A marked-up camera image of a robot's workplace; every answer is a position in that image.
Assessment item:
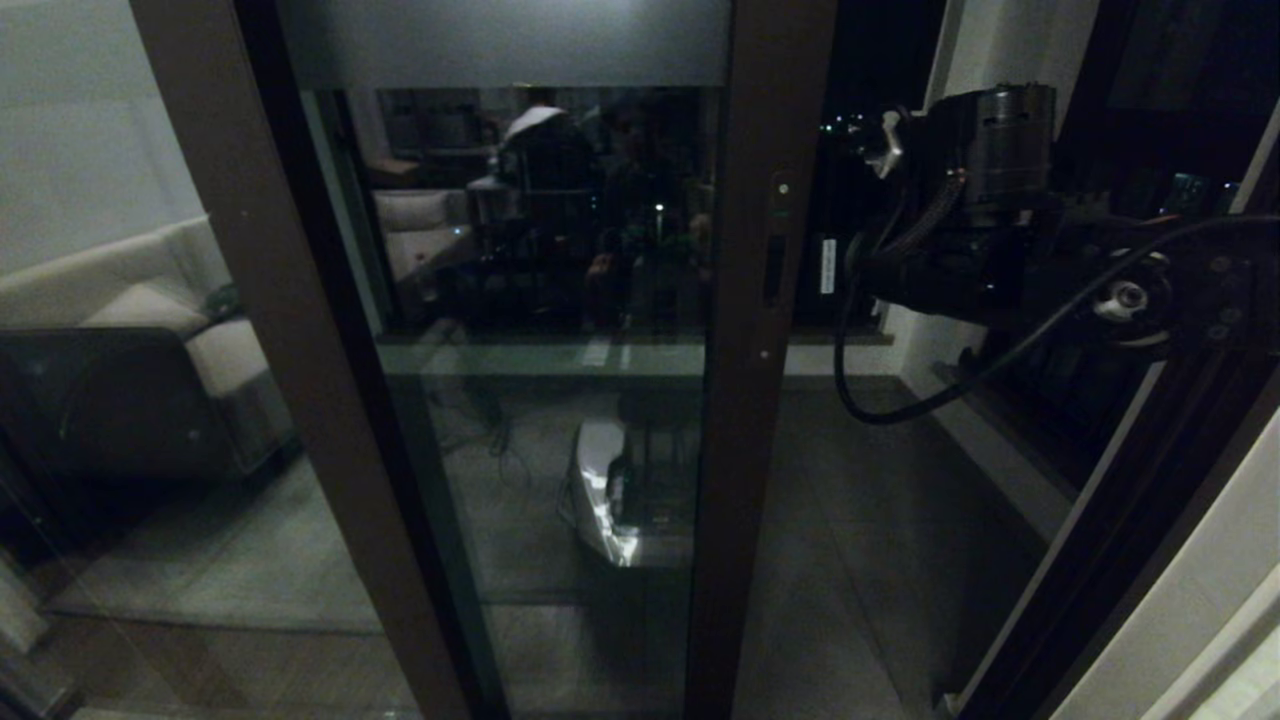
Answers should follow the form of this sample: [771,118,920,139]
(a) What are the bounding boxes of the dark brown door jamb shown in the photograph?
[955,340,1280,720]

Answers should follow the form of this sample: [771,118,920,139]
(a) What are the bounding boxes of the brown framed sliding glass door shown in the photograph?
[275,0,839,720]

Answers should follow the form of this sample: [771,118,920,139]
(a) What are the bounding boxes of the grey stone window sill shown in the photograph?
[935,362,1081,501]

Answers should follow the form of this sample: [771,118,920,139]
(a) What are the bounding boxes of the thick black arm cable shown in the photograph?
[833,213,1280,426]

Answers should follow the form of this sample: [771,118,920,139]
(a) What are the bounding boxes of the pale wall trim strip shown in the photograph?
[1140,560,1280,720]

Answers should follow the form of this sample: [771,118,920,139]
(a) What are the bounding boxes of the brown framed fixed glass panel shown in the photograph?
[0,0,471,720]

